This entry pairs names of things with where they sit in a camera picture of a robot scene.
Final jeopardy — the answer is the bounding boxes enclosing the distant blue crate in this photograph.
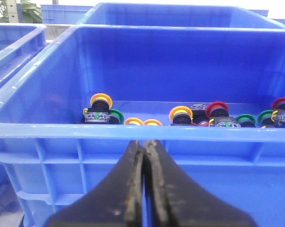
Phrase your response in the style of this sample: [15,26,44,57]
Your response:
[41,5,92,24]

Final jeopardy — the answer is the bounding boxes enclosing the black switch contact block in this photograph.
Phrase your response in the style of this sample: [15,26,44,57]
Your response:
[190,103,209,126]

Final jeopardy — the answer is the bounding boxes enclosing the blue crate at left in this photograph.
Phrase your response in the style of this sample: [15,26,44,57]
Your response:
[0,23,48,199]

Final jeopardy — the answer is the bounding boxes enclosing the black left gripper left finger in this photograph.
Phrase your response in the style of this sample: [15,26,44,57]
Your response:
[45,140,144,227]

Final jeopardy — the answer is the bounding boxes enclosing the yellow push button cap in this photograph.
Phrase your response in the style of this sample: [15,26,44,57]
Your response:
[143,119,163,126]
[124,117,144,125]

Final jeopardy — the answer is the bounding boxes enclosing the blue crate behind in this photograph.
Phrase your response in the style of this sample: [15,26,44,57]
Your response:
[78,2,285,29]

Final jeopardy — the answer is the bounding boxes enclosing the green push button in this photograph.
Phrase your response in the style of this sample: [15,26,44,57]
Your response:
[108,109,125,124]
[235,114,256,128]
[257,110,274,128]

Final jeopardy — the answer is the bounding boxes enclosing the green potted plant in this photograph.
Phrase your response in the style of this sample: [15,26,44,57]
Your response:
[0,0,43,23]

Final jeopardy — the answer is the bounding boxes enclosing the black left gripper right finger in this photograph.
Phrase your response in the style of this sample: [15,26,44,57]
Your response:
[144,140,257,227]

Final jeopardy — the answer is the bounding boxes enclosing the blue crate with buttons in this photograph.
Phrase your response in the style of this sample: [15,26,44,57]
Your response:
[0,25,285,227]

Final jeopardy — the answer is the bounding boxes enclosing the red push button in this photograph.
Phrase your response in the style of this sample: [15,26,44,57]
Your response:
[271,97,285,128]
[205,101,241,128]

